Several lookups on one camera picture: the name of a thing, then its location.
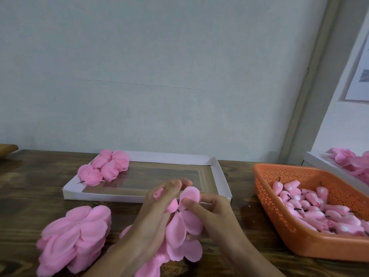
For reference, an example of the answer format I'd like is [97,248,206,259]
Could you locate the group of finished pink roses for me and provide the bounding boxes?
[77,149,130,186]

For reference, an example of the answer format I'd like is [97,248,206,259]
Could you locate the grey door frame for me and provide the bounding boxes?
[279,0,369,165]

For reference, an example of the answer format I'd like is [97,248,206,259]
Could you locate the stack of pink petals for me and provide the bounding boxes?
[36,205,112,277]
[119,225,174,277]

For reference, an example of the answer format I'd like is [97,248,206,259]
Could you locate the pile of pink petals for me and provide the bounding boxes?
[326,147,369,185]

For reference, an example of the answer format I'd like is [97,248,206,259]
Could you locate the pink petal flower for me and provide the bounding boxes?
[111,150,130,172]

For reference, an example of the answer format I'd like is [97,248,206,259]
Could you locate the person's left hand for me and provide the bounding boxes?
[128,179,194,260]

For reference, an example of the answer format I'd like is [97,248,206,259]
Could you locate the orange plastic basket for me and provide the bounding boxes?
[253,163,369,262]

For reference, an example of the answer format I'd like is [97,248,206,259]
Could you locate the white paper notice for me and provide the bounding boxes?
[345,49,369,102]

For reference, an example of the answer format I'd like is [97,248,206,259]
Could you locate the person's right hand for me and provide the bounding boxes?
[183,193,248,257]

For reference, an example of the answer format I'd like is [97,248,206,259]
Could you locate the pink rose buds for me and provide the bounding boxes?
[271,180,369,235]

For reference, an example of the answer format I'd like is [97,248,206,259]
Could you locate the person's right forearm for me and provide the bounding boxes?
[222,242,286,277]

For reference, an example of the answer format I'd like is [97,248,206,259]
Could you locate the white shallow tray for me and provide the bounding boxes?
[62,150,233,204]

